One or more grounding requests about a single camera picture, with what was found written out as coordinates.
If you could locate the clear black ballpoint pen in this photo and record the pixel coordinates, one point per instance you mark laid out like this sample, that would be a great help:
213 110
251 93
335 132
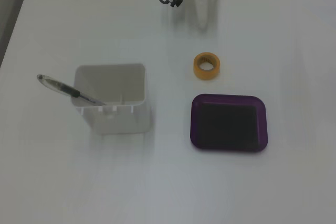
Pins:
65 89

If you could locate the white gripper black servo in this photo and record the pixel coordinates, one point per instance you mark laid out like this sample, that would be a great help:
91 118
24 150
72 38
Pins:
202 1

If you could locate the purple rectangular tray box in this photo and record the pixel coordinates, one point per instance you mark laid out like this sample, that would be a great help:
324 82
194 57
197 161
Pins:
228 127

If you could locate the yellow tape roll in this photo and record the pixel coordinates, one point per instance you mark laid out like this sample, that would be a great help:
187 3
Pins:
199 73

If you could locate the white square plastic container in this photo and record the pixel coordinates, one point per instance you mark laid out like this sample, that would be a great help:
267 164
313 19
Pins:
118 122

